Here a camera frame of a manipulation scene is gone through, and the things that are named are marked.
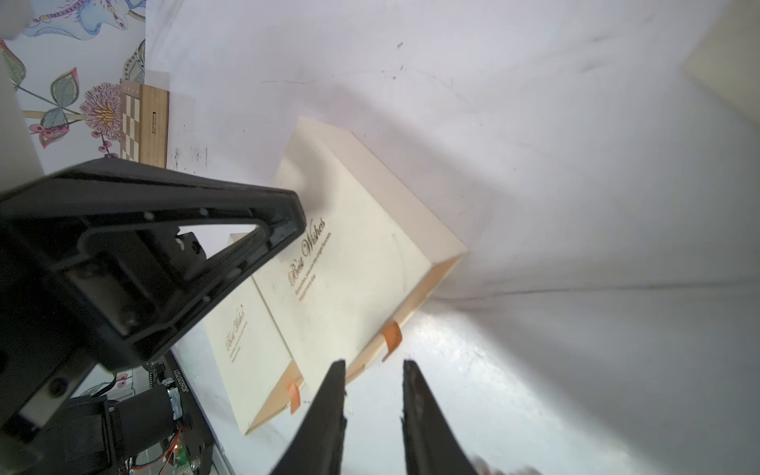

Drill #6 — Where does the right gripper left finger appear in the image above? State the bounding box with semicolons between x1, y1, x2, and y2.
271;359;348;475

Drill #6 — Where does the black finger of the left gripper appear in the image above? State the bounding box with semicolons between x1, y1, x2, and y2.
1;158;306;370

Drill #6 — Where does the cream drawer jewelry box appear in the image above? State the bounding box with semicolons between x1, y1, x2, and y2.
203;256;305;435

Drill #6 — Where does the wooden chessboard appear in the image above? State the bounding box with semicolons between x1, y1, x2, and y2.
120;79;169;168

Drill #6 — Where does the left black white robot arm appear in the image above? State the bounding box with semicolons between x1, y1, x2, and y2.
1;158;306;474

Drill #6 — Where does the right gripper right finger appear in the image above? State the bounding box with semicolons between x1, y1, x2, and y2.
402;359;476;475

